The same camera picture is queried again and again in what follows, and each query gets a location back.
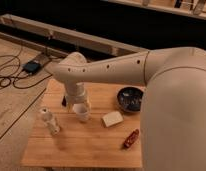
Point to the dark ceramic bowl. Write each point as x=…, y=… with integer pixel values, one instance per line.
x=129, y=99

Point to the black smartphone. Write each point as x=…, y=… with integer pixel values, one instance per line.
x=64, y=102

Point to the white plastic cup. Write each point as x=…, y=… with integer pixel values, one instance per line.
x=81, y=111

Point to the red snack packet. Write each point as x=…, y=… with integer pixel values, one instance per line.
x=131, y=139

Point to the wooden table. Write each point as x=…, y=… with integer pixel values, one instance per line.
x=89, y=144

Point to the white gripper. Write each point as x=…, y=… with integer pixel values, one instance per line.
x=76, y=94

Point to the blue power adapter box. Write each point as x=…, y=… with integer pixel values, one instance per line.
x=31, y=67

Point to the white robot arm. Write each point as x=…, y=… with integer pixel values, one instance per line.
x=173, y=107

